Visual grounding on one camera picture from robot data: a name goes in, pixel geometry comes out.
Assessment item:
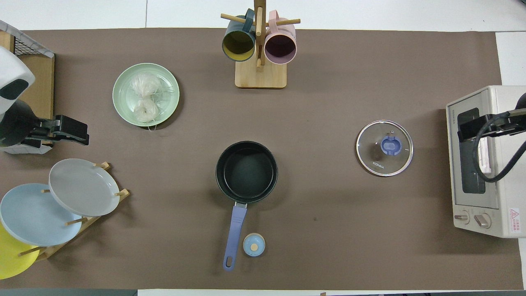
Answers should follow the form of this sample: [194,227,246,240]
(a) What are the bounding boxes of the glass lid blue knob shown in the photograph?
[356,120,414,177]

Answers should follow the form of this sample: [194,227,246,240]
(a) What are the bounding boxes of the wooden mug tree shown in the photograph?
[221,0,301,89]

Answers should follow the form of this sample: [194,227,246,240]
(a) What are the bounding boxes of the black pot blue handle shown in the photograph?
[215,141,279,272]

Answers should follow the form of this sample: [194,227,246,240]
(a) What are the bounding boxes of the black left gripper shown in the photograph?
[31,115,90,146]

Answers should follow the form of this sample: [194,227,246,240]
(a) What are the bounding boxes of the yellow plate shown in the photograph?
[0,222,40,280]

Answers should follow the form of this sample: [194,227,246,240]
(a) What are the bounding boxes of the clear plastic bag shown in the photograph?
[131,73,165,131]

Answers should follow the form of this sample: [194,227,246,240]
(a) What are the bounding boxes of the grey crumpled bag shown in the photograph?
[2,142,54,155]

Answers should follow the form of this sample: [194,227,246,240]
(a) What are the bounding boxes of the pink mug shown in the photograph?
[264,10,297,65]

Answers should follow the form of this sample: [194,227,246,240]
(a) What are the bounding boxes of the grey plate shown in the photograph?
[48,158,120,217]

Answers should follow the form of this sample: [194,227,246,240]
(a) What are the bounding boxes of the dark teal mug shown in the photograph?
[222,9,256,62]

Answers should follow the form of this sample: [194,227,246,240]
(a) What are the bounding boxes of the light blue plate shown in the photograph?
[0,183,83,247]

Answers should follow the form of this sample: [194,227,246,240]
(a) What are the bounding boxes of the black wire basket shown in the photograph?
[0,20,55,58]

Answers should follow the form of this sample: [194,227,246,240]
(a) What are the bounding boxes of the light green plate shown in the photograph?
[112,62,180,127]

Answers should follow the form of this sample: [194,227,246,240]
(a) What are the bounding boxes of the wooden shelf boards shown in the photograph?
[0,31,55,120]

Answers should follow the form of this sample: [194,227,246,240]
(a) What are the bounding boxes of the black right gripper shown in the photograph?
[457,111,512,142]

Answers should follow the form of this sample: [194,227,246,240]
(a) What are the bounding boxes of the wooden plate rack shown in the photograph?
[18,162,131,261]

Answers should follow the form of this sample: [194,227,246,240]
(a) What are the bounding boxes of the brown table mat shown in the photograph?
[0,28,524,290]

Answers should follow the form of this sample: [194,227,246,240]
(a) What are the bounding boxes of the beige toaster oven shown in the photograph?
[446,85,526,239]

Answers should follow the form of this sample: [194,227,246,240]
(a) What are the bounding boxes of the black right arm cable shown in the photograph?
[473,109,526,183]

